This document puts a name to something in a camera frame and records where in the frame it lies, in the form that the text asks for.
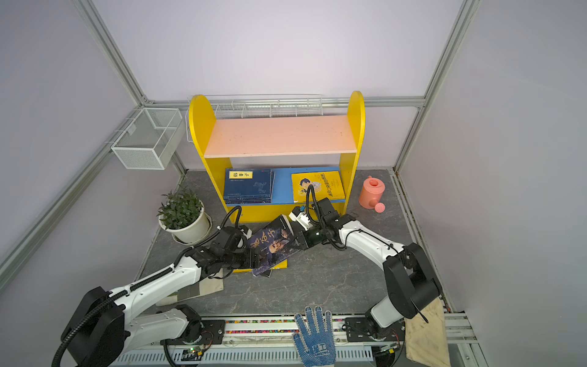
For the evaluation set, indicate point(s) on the white plastic plant pot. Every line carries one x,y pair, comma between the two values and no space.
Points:
193,233

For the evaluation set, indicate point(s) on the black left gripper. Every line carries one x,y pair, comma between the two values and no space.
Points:
249,257

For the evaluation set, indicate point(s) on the metal base rail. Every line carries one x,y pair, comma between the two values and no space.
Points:
266,341

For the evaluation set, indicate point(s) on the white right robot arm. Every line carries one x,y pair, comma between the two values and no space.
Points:
410,279

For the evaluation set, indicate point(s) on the pink upper shelf board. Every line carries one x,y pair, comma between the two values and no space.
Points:
245,138

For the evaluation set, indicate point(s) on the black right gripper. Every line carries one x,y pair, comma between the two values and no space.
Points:
303,239

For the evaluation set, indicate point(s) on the white mesh basket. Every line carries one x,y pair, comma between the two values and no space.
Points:
150,139

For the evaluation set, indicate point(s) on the yellow bookshelf frame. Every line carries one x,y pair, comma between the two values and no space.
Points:
201,121

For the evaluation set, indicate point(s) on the white wire basket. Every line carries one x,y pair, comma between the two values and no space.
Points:
256,106

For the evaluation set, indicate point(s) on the green potted plant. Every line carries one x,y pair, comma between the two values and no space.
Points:
180,209

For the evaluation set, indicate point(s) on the blue dotted knit glove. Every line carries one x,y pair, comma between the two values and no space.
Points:
315,338

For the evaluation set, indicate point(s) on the yellow cartoon cover book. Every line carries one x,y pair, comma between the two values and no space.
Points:
325,184

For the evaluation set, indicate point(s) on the dark blue book yellow label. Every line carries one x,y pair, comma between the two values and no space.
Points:
248,186

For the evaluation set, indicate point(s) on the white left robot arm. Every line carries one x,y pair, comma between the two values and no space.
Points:
107,324

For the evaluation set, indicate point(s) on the cream leather glove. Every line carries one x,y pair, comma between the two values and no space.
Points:
426,342

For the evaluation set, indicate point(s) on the purple book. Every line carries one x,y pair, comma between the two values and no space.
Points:
273,244

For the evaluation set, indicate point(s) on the aluminium frame post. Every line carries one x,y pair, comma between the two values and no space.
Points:
92,19

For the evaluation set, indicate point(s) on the beige grey work glove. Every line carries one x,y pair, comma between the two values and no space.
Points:
205,287

